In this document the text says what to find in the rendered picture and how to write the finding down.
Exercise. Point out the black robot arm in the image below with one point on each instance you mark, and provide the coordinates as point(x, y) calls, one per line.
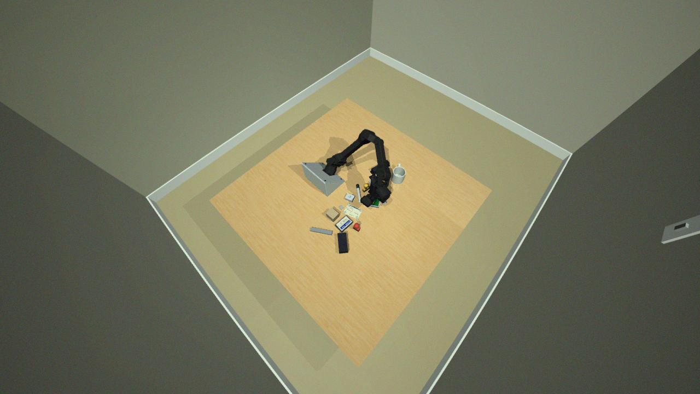
point(382, 173)

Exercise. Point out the tan cube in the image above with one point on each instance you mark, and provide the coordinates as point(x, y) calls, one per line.
point(332, 214)

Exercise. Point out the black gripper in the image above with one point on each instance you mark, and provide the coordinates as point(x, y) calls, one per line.
point(369, 198)

